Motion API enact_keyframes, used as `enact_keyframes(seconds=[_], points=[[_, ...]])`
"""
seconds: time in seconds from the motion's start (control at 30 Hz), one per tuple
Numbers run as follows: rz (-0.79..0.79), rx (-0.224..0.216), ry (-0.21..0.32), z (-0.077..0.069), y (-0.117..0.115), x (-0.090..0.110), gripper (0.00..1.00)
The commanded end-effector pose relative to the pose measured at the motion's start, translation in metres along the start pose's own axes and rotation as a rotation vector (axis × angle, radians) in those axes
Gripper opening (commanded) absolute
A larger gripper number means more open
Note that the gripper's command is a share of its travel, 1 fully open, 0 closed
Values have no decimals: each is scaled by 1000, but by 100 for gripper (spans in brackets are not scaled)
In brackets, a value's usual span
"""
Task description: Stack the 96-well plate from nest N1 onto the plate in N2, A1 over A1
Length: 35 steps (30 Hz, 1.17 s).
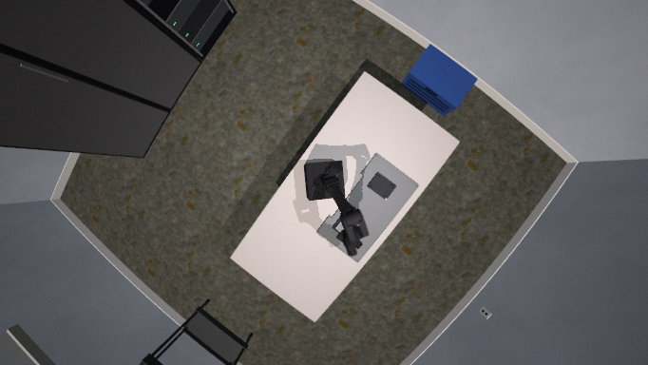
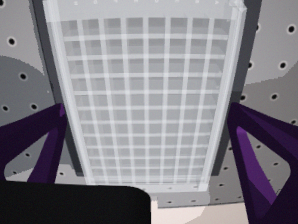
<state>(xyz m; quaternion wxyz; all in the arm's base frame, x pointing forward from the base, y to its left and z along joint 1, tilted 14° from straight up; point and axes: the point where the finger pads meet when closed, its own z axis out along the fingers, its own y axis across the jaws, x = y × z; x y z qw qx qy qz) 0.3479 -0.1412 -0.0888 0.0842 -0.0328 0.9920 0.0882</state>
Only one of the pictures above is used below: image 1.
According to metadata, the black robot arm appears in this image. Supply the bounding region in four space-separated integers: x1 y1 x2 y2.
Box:
312 165 369 257

